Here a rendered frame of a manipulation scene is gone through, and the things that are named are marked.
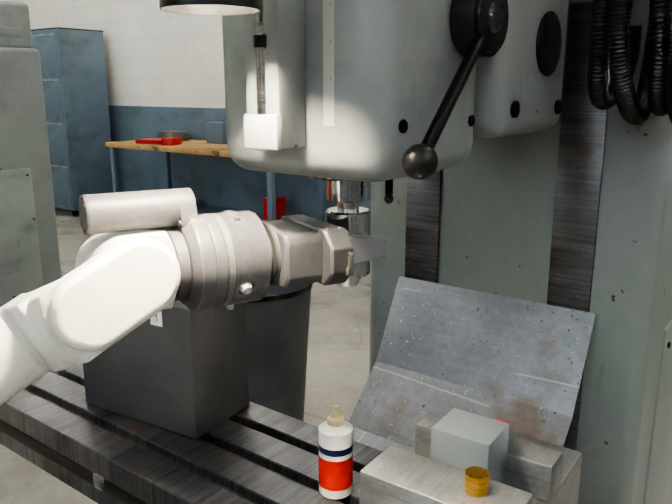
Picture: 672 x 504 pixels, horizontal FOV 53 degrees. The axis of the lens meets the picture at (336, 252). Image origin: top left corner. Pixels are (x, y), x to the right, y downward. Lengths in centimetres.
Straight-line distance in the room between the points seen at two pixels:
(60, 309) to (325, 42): 30
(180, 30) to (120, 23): 99
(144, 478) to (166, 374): 14
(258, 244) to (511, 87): 31
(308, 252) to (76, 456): 51
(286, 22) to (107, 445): 62
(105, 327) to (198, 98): 664
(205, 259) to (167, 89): 695
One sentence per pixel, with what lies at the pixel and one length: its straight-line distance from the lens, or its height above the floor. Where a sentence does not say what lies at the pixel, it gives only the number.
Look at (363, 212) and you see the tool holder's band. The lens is 69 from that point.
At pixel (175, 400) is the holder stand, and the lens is 96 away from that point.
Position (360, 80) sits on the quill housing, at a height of 140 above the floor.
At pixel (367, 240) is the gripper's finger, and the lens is 68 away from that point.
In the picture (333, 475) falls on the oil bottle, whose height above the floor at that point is 96.
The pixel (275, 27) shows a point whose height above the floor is 144.
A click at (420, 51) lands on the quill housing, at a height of 142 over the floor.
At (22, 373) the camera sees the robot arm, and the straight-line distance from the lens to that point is 59.
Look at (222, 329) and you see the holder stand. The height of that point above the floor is 107.
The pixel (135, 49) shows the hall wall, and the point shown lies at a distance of 793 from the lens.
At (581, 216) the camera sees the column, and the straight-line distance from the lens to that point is 98.
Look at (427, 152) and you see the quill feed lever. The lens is 56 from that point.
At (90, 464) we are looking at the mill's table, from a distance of 100.
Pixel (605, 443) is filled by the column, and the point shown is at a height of 90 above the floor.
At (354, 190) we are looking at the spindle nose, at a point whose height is 129.
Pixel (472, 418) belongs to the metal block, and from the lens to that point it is 71.
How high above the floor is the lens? 139
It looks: 14 degrees down
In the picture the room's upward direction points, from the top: straight up
